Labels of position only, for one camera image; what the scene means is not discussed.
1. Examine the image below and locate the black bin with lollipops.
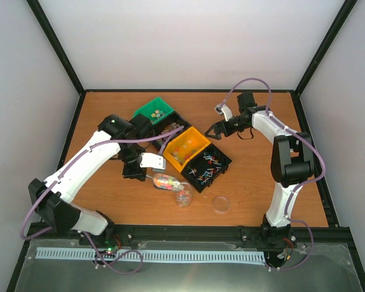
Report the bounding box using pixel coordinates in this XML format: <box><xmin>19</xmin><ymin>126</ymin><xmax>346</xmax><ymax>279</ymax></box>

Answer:
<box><xmin>181</xmin><ymin>144</ymin><xmax>232</xmax><ymax>193</ymax></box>

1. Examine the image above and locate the green plastic bin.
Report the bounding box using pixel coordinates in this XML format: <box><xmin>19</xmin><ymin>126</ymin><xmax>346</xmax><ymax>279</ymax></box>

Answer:
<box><xmin>133</xmin><ymin>97</ymin><xmax>174</xmax><ymax>124</ymax></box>

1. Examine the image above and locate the light blue cable duct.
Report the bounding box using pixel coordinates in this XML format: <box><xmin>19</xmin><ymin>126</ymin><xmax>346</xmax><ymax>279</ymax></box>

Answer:
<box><xmin>35</xmin><ymin>247</ymin><xmax>265</xmax><ymax>265</ymax></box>

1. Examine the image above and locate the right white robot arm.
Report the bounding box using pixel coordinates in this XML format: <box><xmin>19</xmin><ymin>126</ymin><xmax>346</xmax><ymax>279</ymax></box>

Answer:
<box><xmin>205</xmin><ymin>93</ymin><xmax>315</xmax><ymax>247</ymax></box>

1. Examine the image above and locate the yellow plastic bin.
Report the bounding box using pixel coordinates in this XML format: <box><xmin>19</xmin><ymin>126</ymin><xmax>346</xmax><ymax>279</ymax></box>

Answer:
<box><xmin>163</xmin><ymin>127</ymin><xmax>210</xmax><ymax>173</ymax></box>

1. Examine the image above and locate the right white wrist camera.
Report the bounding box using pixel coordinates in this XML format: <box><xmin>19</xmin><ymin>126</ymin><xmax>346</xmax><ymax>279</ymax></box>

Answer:
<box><xmin>215</xmin><ymin>103</ymin><xmax>233</xmax><ymax>122</ymax></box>

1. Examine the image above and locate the clear jar lid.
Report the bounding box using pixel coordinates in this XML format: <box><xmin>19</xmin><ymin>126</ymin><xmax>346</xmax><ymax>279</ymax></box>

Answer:
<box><xmin>212</xmin><ymin>196</ymin><xmax>229</xmax><ymax>213</ymax></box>

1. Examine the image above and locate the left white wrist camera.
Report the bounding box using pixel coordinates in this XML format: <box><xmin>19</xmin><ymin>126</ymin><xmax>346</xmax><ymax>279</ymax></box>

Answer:
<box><xmin>140</xmin><ymin>152</ymin><xmax>166</xmax><ymax>172</ymax></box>

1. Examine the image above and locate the black frame post right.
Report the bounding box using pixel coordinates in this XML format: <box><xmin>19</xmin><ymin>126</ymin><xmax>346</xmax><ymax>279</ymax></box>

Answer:
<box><xmin>294</xmin><ymin>0</ymin><xmax>359</xmax><ymax>92</ymax></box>

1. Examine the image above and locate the clear plastic jar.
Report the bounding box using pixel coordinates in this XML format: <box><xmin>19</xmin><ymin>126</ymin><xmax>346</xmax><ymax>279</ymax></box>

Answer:
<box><xmin>176</xmin><ymin>182</ymin><xmax>193</xmax><ymax>207</ymax></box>

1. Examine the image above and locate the black frame post left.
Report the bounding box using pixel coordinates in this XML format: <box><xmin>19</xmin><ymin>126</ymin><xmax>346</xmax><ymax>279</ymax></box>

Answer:
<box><xmin>26</xmin><ymin>0</ymin><xmax>86</xmax><ymax>95</ymax></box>

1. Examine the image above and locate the metal base plate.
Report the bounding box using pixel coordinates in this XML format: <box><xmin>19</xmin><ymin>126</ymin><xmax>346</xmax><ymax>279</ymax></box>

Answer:
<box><xmin>8</xmin><ymin>239</ymin><xmax>365</xmax><ymax>291</ymax></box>

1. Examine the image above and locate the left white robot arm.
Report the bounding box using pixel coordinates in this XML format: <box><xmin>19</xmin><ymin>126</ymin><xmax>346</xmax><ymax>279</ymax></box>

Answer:
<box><xmin>28</xmin><ymin>114</ymin><xmax>153</xmax><ymax>245</ymax></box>

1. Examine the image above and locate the black frame post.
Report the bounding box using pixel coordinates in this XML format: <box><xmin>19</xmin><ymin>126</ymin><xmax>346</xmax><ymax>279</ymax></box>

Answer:
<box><xmin>294</xmin><ymin>0</ymin><xmax>359</xmax><ymax>92</ymax></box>
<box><xmin>26</xmin><ymin>0</ymin><xmax>86</xmax><ymax>95</ymax></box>

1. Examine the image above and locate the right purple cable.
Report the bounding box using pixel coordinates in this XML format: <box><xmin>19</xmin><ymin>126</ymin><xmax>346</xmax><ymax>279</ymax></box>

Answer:
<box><xmin>220</xmin><ymin>77</ymin><xmax>327</xmax><ymax>272</ymax></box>

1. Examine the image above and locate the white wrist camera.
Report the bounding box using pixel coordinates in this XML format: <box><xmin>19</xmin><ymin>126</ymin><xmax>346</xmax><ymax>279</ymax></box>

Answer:
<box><xmin>215</xmin><ymin>103</ymin><xmax>233</xmax><ymax>122</ymax></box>
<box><xmin>140</xmin><ymin>152</ymin><xmax>166</xmax><ymax>172</ymax></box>

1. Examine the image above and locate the black aluminium rail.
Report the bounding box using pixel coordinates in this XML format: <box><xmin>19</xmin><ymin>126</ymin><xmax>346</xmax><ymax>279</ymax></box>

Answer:
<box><xmin>27</xmin><ymin>223</ymin><xmax>352</xmax><ymax>247</ymax></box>

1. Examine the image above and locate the metal scoop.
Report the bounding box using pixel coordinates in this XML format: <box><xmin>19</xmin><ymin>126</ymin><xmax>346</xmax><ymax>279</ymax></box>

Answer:
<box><xmin>152</xmin><ymin>173</ymin><xmax>183</xmax><ymax>192</ymax></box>

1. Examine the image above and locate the black bin with popsicle candies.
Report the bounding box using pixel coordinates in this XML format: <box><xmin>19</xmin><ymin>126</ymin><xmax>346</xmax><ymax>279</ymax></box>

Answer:
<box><xmin>153</xmin><ymin>111</ymin><xmax>191</xmax><ymax>139</ymax></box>

